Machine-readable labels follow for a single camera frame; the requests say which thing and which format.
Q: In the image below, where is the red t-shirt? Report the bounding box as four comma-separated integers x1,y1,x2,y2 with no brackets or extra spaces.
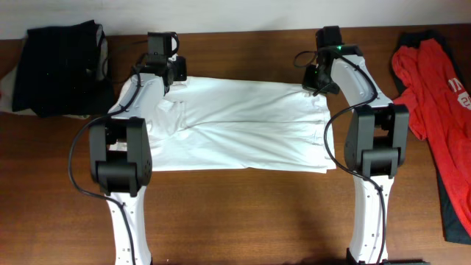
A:
392,39,470,233

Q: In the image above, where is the black folded garment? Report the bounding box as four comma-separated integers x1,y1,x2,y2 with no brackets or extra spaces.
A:
13,20,115,118

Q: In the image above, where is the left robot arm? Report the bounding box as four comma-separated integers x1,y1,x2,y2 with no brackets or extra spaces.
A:
89,55,187,264

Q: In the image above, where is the grey folded garment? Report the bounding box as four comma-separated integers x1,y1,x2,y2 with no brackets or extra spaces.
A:
96,24,108,81

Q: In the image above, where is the white t-shirt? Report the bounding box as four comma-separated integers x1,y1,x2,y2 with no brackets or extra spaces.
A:
108,54,337,174

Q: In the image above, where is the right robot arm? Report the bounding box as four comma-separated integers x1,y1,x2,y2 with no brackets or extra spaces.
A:
304,44,409,264

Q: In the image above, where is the dark teal garment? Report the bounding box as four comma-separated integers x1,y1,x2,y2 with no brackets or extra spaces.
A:
393,29,470,245

